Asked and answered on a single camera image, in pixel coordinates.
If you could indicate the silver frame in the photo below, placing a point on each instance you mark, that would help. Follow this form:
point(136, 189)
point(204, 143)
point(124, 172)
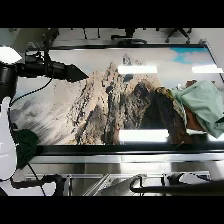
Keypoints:
point(116, 158)

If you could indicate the black office chair base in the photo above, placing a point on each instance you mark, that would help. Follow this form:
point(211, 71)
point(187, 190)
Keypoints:
point(178, 31)
point(128, 33)

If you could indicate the brown garment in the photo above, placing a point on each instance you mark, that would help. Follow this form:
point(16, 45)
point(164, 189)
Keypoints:
point(194, 120)

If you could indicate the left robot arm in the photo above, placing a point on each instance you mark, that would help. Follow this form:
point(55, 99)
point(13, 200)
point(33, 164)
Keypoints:
point(7, 146)

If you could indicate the pale green garment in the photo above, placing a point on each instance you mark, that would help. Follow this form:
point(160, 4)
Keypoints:
point(206, 106)

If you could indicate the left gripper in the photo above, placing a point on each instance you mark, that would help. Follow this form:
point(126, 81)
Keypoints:
point(61, 71)

